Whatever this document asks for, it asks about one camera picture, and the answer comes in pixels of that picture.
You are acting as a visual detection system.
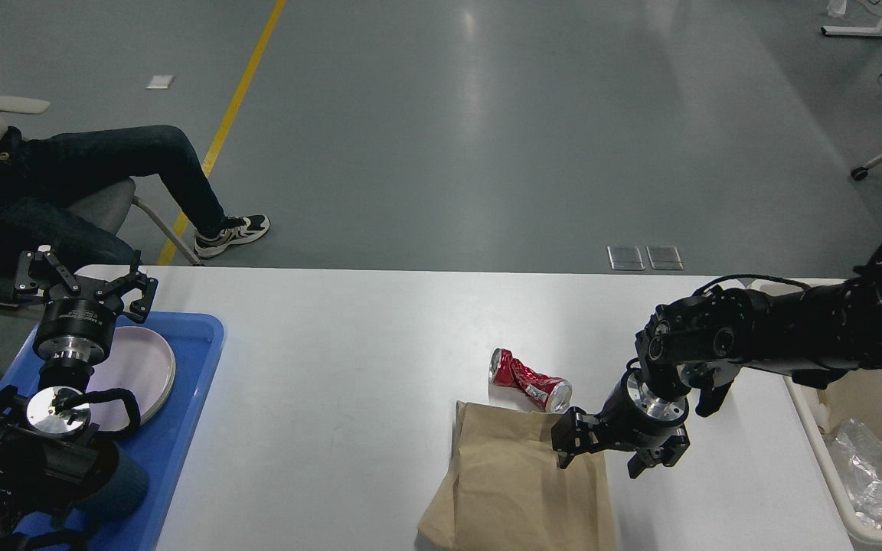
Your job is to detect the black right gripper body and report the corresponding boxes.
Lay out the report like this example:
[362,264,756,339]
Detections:
[598,372,690,456]

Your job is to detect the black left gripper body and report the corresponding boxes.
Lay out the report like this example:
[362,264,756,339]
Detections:
[34,298,116,366]

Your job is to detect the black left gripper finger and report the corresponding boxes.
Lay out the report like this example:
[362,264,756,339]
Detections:
[11,246,83,303]
[93,251,160,324]

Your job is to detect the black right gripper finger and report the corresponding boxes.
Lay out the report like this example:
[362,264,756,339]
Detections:
[627,440,690,479]
[550,407,609,468]

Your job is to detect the crushed red soda can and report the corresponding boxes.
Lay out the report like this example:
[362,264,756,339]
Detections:
[488,348,573,414]

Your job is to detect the pink plate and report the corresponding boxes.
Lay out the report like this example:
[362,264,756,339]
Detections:
[87,327,152,395]

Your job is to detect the brown paper bag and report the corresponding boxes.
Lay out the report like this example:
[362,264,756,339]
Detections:
[417,402,617,550]

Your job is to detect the dark teal mug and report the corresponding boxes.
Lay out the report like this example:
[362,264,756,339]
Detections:
[73,440,149,522]

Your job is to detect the foil sheet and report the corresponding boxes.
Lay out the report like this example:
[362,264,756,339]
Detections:
[826,418,882,529]

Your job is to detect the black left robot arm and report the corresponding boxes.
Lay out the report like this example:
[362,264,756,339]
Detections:
[0,246,158,550]

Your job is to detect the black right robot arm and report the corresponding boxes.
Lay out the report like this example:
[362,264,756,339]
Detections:
[550,244,882,478]

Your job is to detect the blue plastic tray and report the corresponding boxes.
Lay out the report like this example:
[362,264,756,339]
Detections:
[0,311,224,550]

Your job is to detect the green plate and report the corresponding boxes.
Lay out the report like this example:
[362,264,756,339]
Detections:
[133,331,176,425]

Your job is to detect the seated person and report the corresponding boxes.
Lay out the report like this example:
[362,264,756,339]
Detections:
[0,114,272,273]

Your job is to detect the grey office chair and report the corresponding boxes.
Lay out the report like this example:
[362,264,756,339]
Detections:
[0,178,202,321]

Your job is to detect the floor outlet plates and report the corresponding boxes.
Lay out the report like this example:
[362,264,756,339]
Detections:
[606,246,684,271]

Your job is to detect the beige plastic bin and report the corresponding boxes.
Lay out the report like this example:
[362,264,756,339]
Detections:
[782,279,882,550]

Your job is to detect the white paper on floor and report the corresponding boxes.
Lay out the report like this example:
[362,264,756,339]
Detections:
[145,74,175,90]

